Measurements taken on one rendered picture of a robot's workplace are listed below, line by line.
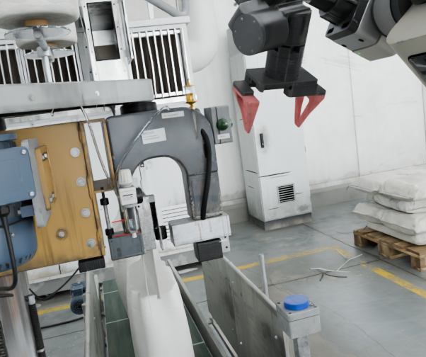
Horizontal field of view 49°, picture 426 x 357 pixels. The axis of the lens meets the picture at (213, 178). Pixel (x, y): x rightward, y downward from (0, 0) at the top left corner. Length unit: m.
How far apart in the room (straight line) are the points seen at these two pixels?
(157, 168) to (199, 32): 1.28
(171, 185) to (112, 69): 1.12
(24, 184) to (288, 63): 0.48
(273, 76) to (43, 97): 0.45
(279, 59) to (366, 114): 5.36
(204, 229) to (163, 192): 2.76
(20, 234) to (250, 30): 0.55
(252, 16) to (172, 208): 3.32
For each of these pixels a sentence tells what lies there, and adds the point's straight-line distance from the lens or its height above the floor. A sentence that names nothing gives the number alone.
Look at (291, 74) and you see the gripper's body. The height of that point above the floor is 1.36.
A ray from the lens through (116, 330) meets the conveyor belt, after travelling 2.32.
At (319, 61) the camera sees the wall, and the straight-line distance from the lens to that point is 5.80.
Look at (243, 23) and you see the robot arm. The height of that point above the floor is 1.43.
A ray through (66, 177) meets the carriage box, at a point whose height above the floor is 1.22.
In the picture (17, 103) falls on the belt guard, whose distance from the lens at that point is 0.92.
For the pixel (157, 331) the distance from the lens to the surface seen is 1.45.
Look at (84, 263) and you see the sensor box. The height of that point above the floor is 1.02.
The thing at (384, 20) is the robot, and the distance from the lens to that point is 0.84.
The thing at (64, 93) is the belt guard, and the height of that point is 1.39.
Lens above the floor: 1.32
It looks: 8 degrees down
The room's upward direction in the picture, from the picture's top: 8 degrees counter-clockwise
